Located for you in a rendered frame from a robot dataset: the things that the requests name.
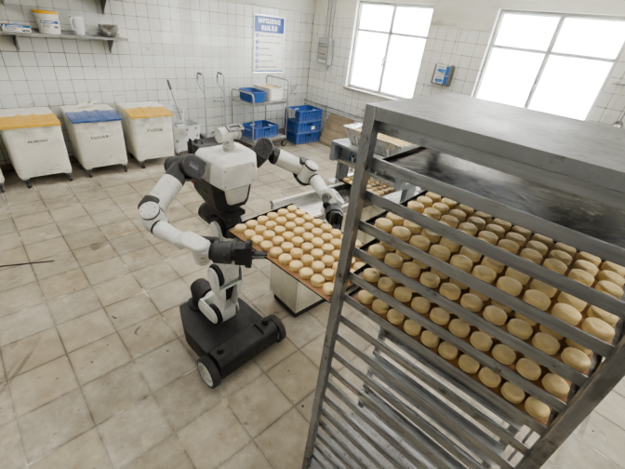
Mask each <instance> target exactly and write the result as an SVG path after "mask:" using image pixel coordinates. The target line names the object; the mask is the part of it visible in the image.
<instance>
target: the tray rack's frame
mask: <svg viewBox="0 0 625 469"><path fill-rule="evenodd" d="M374 103H377V104H381V105H383V106H378V107H377V110H376V114H375V120H377V121H380V122H383V123H386V124H390V125H393V126H396V127H401V128H405V129H408V130H411V131H415V132H418V133H421V134H424V135H427V136H431V137H434V138H437V139H440V140H444V141H449V142H453V143H456V144H459V145H462V146H465V147H469V148H472V149H475V150H478V151H481V152H485V153H488V154H493V155H496V156H500V157H503V158H507V159H510V160H513V161H516V162H519V163H523V164H526V165H529V166H532V167H535V168H541V169H545V170H548V171H550V172H554V173H557V174H561V175H564V176H567V177H570V178H573V179H577V180H580V181H586V182H588V183H592V184H595V185H599V186H602V187H605V188H608V189H611V190H615V191H618V192H621V193H624V194H625V128H621V127H612V126H608V125H604V124H599V123H594V122H590V121H585V120H581V119H577V118H572V117H567V116H563V115H559V114H550V113H546V112H542V111H537V110H532V109H527V108H524V107H519V106H514V105H510V104H506V103H501V102H496V101H492V100H484V99H479V98H475V97H470V96H466V95H455V94H450V93H446V94H439V95H431V96H424V97H416V98H409V99H401V100H387V101H380V102H374ZM624 376H625V336H624V337H623V338H622V339H621V340H620V342H619V343H618V344H617V345H616V347H615V348H614V349H613V350H612V351H611V353H610V354H609V355H608V356H607V357H606V358H605V360H604V361H603V362H602V363H601V365H600V366H599V367H598V368H597V369H596V371H595V372H594V373H593V374H592V375H591V377H590V378H589V379H588V380H587V381H586V382H585V383H584V384H583V385H582V387H581V388H580V389H579V390H578V391H577V393H576V394H575V395H574V396H573V397H572V399H571V400H570V401H569V402H568V403H567V405H566V406H565V407H564V408H563V410H562V411H561V412H560V413H559V414H558V416H557V417H556V418H555V419H554V420H553V422H552V423H551V424H550V425H549V427H548V428H547V429H546V430H545V431H544V432H543V434H542V435H541V436H540V437H539V439H538V440H537V441H536V442H535V443H534V445H533V446H532V447H531V448H530V449H529V451H528V452H527V453H526V454H525V456H524V457H523V458H522V459H521V460H520V462H518V463H517V464H516V465H515V466H514V468H513V469H539V468H540V467H541V466H542V465H543V464H544V463H545V462H546V461H548V459H549V458H550V457H551V456H552V455H553V453H554V452H555V451H556V450H558V449H559V447H560V446H561V445H562V444H563V443H564V442H565V441H566V440H567V439H568V438H569V437H570V435H571V434H572V433H573V432H574V431H575V430H576V429H577V428H578V427H579V426H580V424H581V423H582V422H583V421H584V420H585V419H586V418H587V417H588V416H589V415H590V414H591V413H592V411H593V410H594V409H595V408H596V407H597V406H598V405H599V404H600V403H601V402H602V400H603V399H604V398H605V397H606V396H607V395H608V394H609V393H610V392H611V391H612V390H613V388H614V387H615V386H616V385H617V384H618V383H619V382H620V381H621V380H622V379H623V377H624ZM362 410H363V411H364V412H366V413H367V414H368V415H369V416H370V417H371V418H372V419H374V420H375V421H376V422H377V423H378V424H380V425H381V426H382V427H383V428H384V429H385V430H386V431H388V432H389V433H390V434H391V435H392V436H393V437H395V438H396V439H397V440H398V441H399V442H400V443H401V444H403V445H404V446H405V447H406V448H407V449H408V450H410V451H411V452H412V453H413V454H414V455H415V456H417V457H418V458H419V459H420V460H421V461H422V462H424V463H425V464H426V465H427V466H428V467H429V468H430V469H437V468H435V467H434V466H433V465H432V464H431V463H430V462H428V461H427V460H426V459H425V458H424V457H423V456H421V455H420V454H419V453H418V452H417V451H416V450H414V449H413V448H412V447H411V446H410V445H408V444H407V443H406V442H405V441H404V439H402V438H401V437H400V436H399V435H398V434H396V433H395V432H394V431H393V430H392V429H391V428H390V427H388V426H387V425H386V424H385V423H384V422H382V421H381V420H380V419H379V418H378V417H377V416H375V415H374V414H373V413H372V412H371V411H370V410H368V409H367V408H366V407H365V406H363V407H362ZM349 415H350V416H351V417H352V418H353V419H355V420H356V421H357V422H358V423H359V424H360V425H361V426H362V427H364V428H365V429H366V430H367V431H368V432H369V433H370V434H371V435H372V436H374V437H375V438H376V439H377V440H378V442H379V443H380V444H381V445H382V446H384V447H385V448H386V449H387V450H388V451H389V452H390V453H391V454H393V455H394V456H395V457H396V458H397V459H398V460H399V461H400V462H401V463H403V464H404V465H405V466H406V467H407V468H408V469H418V468H417V467H416V466H415V465H414V464H413V463H411V462H410V461H409V460H408V459H407V458H406V457H405V456H404V455H402V454H401V453H400V452H399V451H398V450H397V449H396V448H394V447H393V446H392V445H391V444H390V443H389V442H388V441H387V440H385V439H384V438H383V437H382V436H381V435H380V434H379V433H377V432H376V431H375V430H374V429H373V428H372V427H371V426H370V425H368V424H367V423H366V422H365V421H364V420H363V419H362V418H360V417H359V416H358V415H357V414H356V413H355V412H354V411H352V412H351V413H350V414H349ZM341 424H342V425H344V426H345V427H346V428H347V429H348V430H349V431H350V432H351V433H352V434H353V435H354V436H355V437H356V438H357V439H359V440H360V441H361V442H362V443H363V444H364V445H365V446H366V447H367V448H368V449H369V450H370V451H371V452H372V453H374V454H375V455H376V456H377V457H378V458H379V459H380V460H381V461H382V462H383V463H384V464H385V465H386V466H387V467H388V468H390V469H397V468H396V467H395V466H393V465H392V464H391V463H390V462H389V461H388V460H387V459H386V458H385V457H384V456H383V455H382V454H380V453H379V452H378V451H377V450H376V449H375V448H374V447H373V446H372V445H371V444H370V443H368V442H367V441H366V440H365V439H364V438H363V437H362V436H361V435H360V434H359V433H358V432H356V431H355V430H354V429H353V428H352V427H351V426H350V425H349V424H348V423H347V422H346V421H345V420H343V421H342V423H341ZM334 432H335V433H336V434H337V435H338V436H339V437H340V438H341V439H342V440H343V441H344V442H346V443H347V444H348V445H349V446H350V447H351V448H352V449H353V450H354V451H355V452H356V453H357V454H358V455H359V456H360V457H361V458H362V459H363V460H364V461H365V462H366V463H367V464H368V465H369V466H370V467H371V468H372V469H378V467H377V466H376V465H375V464H374V463H373V462H371V461H370V460H369V459H368V458H367V457H366V456H365V455H364V454H363V453H362V452H361V451H360V450H359V449H358V448H357V447H356V446H355V445H354V444H353V443H352V442H351V441H350V440H349V439H348V438H346V437H345V436H344V435H343V434H342V433H341V432H340V431H339V430H338V429H337V428H336V429H335V430H334Z"/></svg>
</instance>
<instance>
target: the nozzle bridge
mask: <svg viewBox="0 0 625 469"><path fill-rule="evenodd" d="M352 152H353V153H352ZM357 152H358V146H355V145H353V144H351V143H350V140H349V138H345V139H339V140H333V141H331V148H330V155H329V159H330V160H332V161H336V160H337V161H338V163H337V169H336V176H335V178H337V179H339V178H342V177H346V176H348V171H349V167H350V168H355V158H356V156H357ZM351 154H352V155H353V154H354V161H353V164H352V163H351V162H352V160H350V155H351ZM352 155H351V159H352ZM369 176H370V177H372V178H374V179H376V180H378V181H382V182H384V183H386V184H388V185H390V186H392V187H394V188H393V189H394V190H395V191H397V192H401V191H402V194H401V198H400V202H399V204H400V203H402V202H404V201H406V200H407V199H408V198H410V197H412V196H414V195H415V192H416V189H417V186H415V185H413V184H410V183H407V182H405V181H401V180H398V179H396V178H394V177H391V176H389V175H386V174H384V177H381V173H380V172H379V171H378V174H375V170H374V169H371V171H370V174H369Z"/></svg>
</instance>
